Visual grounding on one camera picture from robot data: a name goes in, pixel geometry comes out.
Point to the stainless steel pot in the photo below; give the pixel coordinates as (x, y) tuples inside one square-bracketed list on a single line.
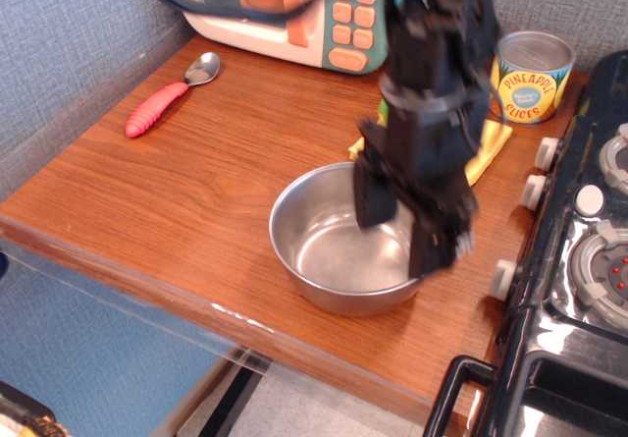
[(332, 262)]

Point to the white stove knob bottom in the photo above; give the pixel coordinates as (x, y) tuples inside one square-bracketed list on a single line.
[(502, 279)]

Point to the white stove knob middle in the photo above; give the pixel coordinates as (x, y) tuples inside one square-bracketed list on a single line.
[(532, 192)]

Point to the toy microwave teal and cream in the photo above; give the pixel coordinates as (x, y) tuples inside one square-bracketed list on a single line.
[(339, 35)]

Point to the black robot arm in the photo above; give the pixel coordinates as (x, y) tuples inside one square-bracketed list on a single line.
[(437, 90)]

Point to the red handled metal spoon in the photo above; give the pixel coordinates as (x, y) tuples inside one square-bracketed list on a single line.
[(203, 70)]

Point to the toy corn green husk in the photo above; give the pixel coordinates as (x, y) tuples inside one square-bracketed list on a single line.
[(383, 113)]

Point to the black toy stove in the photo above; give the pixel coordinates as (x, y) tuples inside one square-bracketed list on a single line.
[(562, 344)]

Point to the black oven door handle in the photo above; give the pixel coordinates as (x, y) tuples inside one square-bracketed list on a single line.
[(462, 369)]

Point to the yellow folded cloth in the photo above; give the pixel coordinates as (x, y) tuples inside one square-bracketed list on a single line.
[(494, 137)]

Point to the white stove knob top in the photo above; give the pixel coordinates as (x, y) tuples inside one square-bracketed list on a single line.
[(546, 152)]

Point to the white stove knob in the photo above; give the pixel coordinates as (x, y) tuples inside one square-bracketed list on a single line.
[(546, 152), (532, 192), (502, 279)]

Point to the pineapple slices can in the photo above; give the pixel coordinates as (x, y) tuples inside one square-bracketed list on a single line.
[(529, 75)]

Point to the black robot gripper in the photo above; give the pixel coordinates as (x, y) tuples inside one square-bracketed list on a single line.
[(419, 160)]

